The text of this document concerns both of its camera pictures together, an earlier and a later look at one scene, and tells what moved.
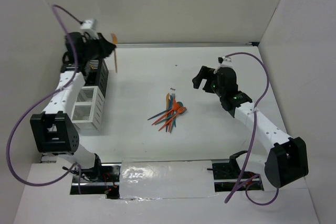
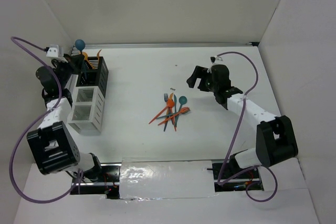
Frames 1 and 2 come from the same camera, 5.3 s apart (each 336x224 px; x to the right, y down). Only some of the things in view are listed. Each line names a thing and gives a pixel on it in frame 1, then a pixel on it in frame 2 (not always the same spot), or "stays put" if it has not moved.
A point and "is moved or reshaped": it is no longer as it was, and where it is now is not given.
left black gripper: [107, 48] -> [74, 62]
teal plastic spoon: [180, 103] -> [182, 100]
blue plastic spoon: [180, 105] is moved or reshaped
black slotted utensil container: [98, 75] stays put
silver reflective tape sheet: [161, 178] stays put
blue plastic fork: [172, 96] -> [166, 96]
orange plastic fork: [180, 110] is moved or reshaped
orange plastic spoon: [175, 106] -> [170, 103]
